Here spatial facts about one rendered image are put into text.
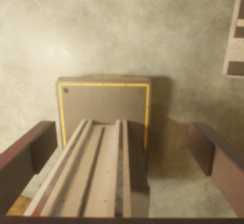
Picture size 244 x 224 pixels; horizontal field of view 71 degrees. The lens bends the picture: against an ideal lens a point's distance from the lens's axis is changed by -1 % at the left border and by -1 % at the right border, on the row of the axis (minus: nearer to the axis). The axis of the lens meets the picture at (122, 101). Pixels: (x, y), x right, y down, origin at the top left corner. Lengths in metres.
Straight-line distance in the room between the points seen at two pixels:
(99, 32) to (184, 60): 0.77
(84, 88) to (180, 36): 0.91
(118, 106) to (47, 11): 0.98
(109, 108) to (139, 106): 0.22
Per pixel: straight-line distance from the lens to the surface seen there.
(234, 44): 1.79
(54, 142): 0.17
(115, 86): 1.25
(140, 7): 1.59
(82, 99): 1.30
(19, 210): 2.32
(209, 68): 1.73
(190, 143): 0.17
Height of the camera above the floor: 1.55
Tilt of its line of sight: 74 degrees down
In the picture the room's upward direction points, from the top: 178 degrees counter-clockwise
